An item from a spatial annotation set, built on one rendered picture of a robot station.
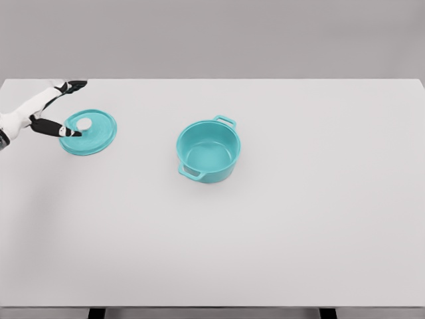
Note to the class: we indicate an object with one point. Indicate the teal pot lid white knob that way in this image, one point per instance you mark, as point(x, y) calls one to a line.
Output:
point(96, 136)

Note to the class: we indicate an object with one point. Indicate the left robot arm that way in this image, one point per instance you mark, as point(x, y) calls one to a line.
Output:
point(7, 128)

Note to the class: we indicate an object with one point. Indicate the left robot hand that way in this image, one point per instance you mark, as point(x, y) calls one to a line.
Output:
point(33, 104)

